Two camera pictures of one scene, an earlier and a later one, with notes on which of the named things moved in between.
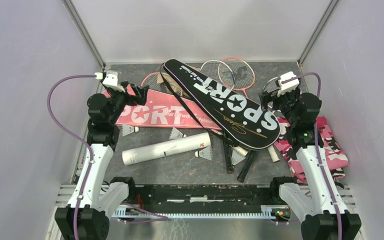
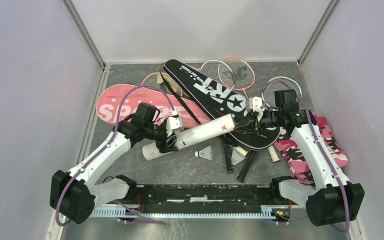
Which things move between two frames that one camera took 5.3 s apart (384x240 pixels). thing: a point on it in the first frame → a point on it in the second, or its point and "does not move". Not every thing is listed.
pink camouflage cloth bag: x=333 y=153 does not move
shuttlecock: x=207 y=153 does not move
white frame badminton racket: x=219 y=72 does not move
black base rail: x=201 y=199 does not move
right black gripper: x=270 y=97 → x=255 y=120
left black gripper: x=140 y=94 → x=162 y=145
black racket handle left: x=230 y=169 does not move
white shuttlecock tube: x=166 y=148 → x=194 y=134
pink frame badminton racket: x=243 y=73 does not move
